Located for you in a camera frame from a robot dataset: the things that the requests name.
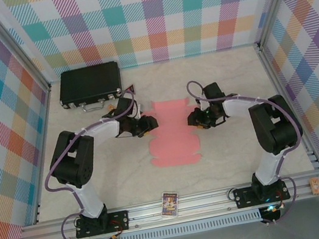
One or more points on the pink paper box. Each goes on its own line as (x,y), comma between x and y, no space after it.
(173,145)

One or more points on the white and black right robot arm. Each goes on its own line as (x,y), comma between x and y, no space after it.
(267,168)

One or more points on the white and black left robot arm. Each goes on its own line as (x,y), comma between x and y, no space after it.
(88,200)

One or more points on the small red triangle sign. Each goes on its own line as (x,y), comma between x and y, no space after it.
(130,90)

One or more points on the black carrying case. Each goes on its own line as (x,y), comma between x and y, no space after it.
(89,82)

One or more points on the colourful card pack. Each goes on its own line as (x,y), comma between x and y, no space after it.
(169,204)

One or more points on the small tan wooden block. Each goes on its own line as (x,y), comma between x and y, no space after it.
(315,186)

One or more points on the aluminium side rail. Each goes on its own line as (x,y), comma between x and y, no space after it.
(43,130)
(280,89)

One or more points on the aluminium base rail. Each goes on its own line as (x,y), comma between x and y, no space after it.
(199,203)

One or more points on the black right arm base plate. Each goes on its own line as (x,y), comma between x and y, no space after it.
(244,197)

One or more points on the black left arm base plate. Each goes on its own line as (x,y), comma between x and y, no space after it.
(118,221)

